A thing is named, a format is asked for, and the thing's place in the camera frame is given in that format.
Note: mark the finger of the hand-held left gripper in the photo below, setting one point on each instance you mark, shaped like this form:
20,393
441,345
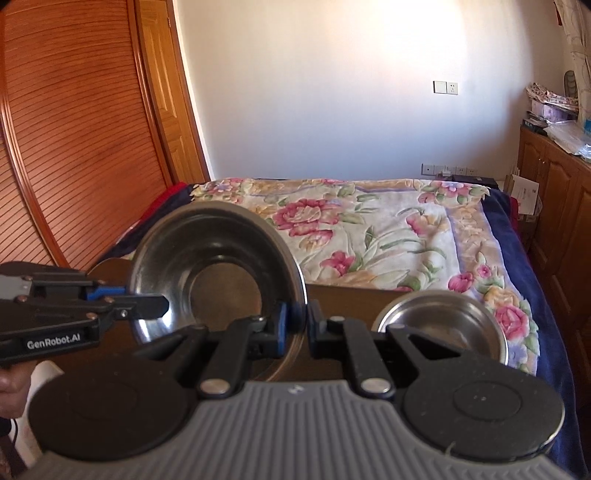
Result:
138,308
108,292

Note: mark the white paper envelope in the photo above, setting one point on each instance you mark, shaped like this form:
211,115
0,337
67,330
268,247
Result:
524,194

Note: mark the wooden louvered wardrobe door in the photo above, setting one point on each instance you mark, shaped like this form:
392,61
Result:
69,138

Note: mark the black flat box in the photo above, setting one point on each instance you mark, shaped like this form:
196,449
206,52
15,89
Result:
466,180

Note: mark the floral blanket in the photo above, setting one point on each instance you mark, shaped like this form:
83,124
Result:
392,230

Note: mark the large steel bowl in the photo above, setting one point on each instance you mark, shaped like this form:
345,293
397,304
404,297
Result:
221,230

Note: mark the clear plastic bag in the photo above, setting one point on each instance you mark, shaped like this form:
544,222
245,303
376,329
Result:
570,138

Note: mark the white plastic object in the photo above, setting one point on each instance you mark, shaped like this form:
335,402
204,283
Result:
44,371

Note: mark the stack of books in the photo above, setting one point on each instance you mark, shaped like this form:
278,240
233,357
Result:
535,125

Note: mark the person's left hand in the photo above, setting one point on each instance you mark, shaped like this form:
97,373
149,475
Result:
14,392

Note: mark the white wall socket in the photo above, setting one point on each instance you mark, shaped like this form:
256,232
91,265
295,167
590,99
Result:
445,87

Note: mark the row of low wall sockets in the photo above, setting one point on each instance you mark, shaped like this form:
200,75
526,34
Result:
450,169

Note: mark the wooden cabinet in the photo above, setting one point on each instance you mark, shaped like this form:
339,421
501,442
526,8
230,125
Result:
558,221

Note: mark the patterned fabric box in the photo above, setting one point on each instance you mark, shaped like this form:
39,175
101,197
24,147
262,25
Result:
551,94

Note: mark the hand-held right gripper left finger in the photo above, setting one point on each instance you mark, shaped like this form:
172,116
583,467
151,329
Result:
282,330

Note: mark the patterned curtain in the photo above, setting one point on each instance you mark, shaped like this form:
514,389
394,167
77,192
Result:
577,46

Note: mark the small steel bowl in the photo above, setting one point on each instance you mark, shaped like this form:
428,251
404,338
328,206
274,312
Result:
438,323

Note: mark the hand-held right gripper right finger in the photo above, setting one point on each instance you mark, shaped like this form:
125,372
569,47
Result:
316,330

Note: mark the wooden panel door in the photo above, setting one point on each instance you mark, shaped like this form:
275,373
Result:
171,92

